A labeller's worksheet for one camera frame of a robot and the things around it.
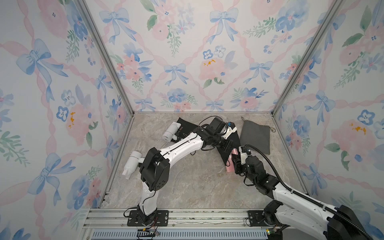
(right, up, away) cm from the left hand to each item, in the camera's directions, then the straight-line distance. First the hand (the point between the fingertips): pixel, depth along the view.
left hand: (235, 146), depth 79 cm
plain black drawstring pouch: (-5, -6, +5) cm, 9 cm away
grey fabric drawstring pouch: (+22, +5, +25) cm, 33 cm away
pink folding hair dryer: (-2, -10, +3) cm, 11 cm away
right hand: (0, -3, +5) cm, 6 cm away
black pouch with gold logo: (-28, +10, +31) cm, 42 cm away
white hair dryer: (-38, +6, +21) cm, 44 cm away
